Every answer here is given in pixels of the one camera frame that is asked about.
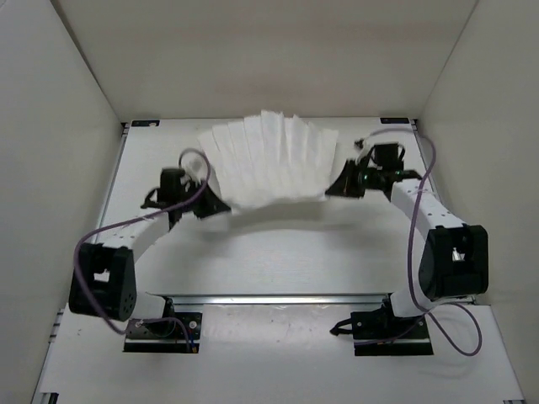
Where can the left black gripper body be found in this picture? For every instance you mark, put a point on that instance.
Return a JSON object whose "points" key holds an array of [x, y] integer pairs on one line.
{"points": [[192, 188]]}

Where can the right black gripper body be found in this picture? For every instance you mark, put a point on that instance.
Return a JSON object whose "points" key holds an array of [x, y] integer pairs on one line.
{"points": [[368, 177]]}

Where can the white pleated skirt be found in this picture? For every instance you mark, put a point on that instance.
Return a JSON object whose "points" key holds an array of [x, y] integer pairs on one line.
{"points": [[269, 158]]}

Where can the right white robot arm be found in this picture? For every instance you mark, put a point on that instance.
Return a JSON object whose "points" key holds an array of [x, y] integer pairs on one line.
{"points": [[447, 258]]}

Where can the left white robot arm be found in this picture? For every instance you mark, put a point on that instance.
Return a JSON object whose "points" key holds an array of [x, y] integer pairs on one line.
{"points": [[104, 276]]}

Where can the right blue corner label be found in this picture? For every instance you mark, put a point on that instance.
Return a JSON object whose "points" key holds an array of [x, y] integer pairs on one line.
{"points": [[394, 121]]}

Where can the blue corner label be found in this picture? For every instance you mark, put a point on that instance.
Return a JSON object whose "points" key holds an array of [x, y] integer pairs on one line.
{"points": [[394, 121], [145, 123]]}

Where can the left blue corner label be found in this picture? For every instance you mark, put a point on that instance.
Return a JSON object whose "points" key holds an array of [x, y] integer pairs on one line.
{"points": [[145, 123]]}

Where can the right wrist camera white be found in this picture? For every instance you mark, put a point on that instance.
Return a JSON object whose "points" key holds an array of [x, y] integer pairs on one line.
{"points": [[365, 150]]}

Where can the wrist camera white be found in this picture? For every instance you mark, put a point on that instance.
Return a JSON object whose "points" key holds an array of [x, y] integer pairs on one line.
{"points": [[365, 150], [195, 166]]}

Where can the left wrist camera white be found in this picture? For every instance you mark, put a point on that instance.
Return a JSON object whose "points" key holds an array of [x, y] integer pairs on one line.
{"points": [[195, 166]]}

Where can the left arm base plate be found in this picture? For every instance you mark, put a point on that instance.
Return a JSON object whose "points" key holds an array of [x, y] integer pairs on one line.
{"points": [[180, 333]]}

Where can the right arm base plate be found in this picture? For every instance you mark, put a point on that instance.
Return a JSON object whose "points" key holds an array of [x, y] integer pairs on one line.
{"points": [[379, 333]]}

